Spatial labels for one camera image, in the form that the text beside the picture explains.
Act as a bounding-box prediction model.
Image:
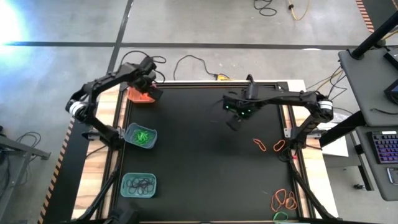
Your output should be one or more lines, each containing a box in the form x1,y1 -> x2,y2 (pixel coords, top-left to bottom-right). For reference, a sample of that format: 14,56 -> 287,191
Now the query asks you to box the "grey metal stand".
0,124 -> 51,206

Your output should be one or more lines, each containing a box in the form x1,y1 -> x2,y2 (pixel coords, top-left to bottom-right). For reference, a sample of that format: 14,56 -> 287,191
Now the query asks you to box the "dark handheld device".
387,167 -> 398,187

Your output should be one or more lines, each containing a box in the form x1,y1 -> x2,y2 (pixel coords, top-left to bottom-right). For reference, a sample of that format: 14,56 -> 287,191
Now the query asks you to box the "black desk leg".
357,146 -> 374,191

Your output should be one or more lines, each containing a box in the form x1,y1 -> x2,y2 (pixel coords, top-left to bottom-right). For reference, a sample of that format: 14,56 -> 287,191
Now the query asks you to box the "teal plastic basket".
120,172 -> 157,198

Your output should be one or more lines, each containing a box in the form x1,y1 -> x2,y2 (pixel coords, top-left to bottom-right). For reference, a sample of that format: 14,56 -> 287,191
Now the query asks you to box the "large orange rubber band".
270,188 -> 287,212

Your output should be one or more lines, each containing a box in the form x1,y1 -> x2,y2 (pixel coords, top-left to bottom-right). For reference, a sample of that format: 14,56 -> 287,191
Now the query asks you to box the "black desk brace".
318,111 -> 367,149

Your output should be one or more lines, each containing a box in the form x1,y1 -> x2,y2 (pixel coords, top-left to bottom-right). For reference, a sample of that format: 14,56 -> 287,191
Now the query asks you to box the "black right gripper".
222,95 -> 261,132

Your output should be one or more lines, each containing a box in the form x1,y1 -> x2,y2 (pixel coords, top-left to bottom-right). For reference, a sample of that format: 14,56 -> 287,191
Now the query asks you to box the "orange plastic basket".
127,86 -> 156,104

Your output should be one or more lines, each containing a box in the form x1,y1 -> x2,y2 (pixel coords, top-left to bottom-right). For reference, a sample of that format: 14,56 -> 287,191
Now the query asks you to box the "grey floor cable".
15,131 -> 43,150

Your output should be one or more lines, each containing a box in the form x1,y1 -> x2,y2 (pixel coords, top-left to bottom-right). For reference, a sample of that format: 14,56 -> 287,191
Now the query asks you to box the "blue-grey plastic basket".
124,122 -> 158,149

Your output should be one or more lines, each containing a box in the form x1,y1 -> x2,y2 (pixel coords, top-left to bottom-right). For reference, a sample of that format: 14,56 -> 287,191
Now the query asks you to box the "dark tablet screen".
384,79 -> 398,105

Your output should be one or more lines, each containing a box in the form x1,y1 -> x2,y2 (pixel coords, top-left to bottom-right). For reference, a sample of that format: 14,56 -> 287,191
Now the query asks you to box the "thin black cable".
323,71 -> 354,114

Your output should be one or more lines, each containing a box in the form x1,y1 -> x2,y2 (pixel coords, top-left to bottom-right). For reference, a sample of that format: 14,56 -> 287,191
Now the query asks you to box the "small orange rubber band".
285,190 -> 299,210

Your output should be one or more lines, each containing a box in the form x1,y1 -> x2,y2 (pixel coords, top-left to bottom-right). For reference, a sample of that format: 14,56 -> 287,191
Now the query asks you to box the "yellow floor cable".
286,0 -> 311,21

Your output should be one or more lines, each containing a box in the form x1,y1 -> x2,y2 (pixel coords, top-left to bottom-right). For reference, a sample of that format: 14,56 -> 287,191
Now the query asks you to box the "black coiled floor cable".
252,0 -> 278,17

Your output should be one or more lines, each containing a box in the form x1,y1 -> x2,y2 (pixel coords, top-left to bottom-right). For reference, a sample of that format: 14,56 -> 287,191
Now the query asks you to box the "black table mat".
113,85 -> 301,222

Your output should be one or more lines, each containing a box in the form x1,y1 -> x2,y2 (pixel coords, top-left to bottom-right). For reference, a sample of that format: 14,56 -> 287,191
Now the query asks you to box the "white paper sheet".
318,123 -> 349,158

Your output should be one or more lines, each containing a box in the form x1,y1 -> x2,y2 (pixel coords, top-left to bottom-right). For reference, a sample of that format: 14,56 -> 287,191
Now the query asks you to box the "backlit keyboard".
371,130 -> 398,165

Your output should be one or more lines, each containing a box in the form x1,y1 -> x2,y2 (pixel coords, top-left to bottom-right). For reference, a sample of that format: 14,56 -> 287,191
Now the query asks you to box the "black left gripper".
129,57 -> 164,101

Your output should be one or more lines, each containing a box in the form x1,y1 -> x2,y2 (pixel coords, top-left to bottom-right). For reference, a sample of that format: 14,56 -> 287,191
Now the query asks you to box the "black cable on desk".
369,108 -> 398,115

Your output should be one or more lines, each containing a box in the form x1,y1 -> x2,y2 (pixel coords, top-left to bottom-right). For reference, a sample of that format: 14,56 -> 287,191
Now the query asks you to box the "grey keyboard desk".
355,126 -> 398,202

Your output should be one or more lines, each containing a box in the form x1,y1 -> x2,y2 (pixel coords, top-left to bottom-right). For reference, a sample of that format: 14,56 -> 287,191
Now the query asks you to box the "black pole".
350,11 -> 398,60

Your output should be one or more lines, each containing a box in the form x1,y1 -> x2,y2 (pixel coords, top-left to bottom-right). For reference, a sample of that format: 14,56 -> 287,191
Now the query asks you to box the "black floor mat striped edge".
37,101 -> 100,224
355,0 -> 398,34

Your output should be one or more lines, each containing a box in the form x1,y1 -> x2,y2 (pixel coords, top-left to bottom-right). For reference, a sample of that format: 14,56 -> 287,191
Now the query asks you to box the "thin yellow cable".
307,67 -> 345,100

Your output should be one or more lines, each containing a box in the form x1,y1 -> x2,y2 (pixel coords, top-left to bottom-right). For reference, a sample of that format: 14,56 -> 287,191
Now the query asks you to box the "black desk device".
383,49 -> 398,71

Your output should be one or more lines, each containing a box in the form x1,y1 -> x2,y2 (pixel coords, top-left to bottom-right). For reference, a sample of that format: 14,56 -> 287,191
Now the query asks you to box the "black aluminium table frame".
71,80 -> 338,224

